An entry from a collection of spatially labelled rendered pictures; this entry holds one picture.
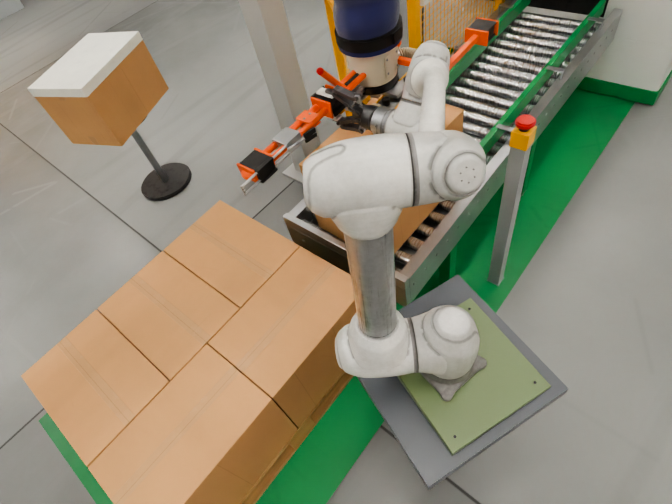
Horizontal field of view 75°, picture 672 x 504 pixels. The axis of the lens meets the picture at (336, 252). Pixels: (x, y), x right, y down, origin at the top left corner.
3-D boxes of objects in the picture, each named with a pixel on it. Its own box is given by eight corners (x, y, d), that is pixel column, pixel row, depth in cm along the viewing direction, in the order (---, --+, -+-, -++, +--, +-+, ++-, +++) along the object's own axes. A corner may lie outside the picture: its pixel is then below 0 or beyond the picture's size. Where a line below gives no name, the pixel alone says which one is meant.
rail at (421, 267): (604, 38, 283) (614, 8, 268) (613, 40, 281) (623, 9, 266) (401, 297, 196) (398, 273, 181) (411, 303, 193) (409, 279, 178)
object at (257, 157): (260, 159, 139) (255, 147, 135) (276, 166, 135) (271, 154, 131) (241, 176, 136) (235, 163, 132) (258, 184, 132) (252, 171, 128)
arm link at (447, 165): (471, 118, 83) (400, 127, 84) (503, 128, 67) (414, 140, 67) (472, 185, 88) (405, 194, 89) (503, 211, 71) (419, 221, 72)
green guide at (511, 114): (597, 12, 276) (601, -3, 269) (615, 15, 271) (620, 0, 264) (467, 168, 215) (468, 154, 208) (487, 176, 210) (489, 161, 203)
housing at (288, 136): (288, 137, 144) (285, 125, 140) (304, 143, 140) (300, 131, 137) (274, 150, 141) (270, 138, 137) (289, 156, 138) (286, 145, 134)
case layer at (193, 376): (245, 244, 267) (220, 199, 236) (377, 327, 218) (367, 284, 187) (79, 405, 222) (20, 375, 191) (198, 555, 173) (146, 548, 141)
